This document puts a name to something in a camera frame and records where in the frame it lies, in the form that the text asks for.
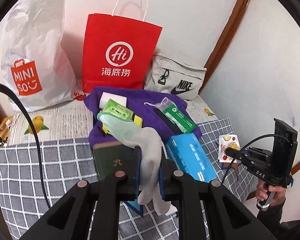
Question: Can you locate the grey checked blanket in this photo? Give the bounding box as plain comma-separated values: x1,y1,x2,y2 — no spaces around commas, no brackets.
0,119,253,239

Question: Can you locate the purple fluffy towel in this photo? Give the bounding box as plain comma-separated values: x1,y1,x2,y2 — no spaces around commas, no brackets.
84,86,191,147

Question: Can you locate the light green cassette toy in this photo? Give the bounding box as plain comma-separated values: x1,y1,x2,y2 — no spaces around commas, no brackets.
102,100,134,120

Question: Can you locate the red paper shopping bag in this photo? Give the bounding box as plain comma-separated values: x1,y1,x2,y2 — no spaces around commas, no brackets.
82,13,162,93

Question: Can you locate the blue tissue box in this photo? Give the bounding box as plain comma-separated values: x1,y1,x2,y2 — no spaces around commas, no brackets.
165,133,217,183

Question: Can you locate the white fruit print packet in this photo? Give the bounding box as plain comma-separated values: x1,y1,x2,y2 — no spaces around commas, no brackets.
218,134,241,163

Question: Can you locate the beige Nike waist bag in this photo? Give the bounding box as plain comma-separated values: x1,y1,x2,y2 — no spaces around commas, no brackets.
143,53,206,100

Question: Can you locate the person's right forearm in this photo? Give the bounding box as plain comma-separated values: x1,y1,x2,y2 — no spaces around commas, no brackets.
257,202,300,240

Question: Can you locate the black cable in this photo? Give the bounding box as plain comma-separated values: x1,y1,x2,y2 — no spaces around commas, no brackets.
0,81,52,209

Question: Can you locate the green tissue pack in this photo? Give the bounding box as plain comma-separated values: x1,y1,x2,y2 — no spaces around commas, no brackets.
163,105,196,133

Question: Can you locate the person's right hand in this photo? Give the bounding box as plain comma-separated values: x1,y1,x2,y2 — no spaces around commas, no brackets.
256,179,287,206

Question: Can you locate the brown wooden bed frame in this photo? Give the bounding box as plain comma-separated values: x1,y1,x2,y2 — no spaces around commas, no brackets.
199,0,250,93

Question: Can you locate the white work glove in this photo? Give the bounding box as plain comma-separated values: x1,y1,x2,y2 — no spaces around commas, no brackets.
97,112,171,215

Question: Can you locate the yellow Adidas pouch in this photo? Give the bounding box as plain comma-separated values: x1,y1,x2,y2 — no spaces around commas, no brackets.
102,114,143,134

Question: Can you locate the white sponge block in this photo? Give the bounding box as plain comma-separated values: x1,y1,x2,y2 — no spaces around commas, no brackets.
99,92,127,109

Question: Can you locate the white Miniso plastic bag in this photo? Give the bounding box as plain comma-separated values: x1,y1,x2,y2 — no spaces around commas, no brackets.
1,0,84,112

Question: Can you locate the clear mesh drawstring pouch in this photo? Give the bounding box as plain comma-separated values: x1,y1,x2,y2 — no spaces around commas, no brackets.
143,97,176,112

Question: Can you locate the white printed bed sheet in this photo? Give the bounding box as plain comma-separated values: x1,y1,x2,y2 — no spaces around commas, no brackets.
7,96,217,146

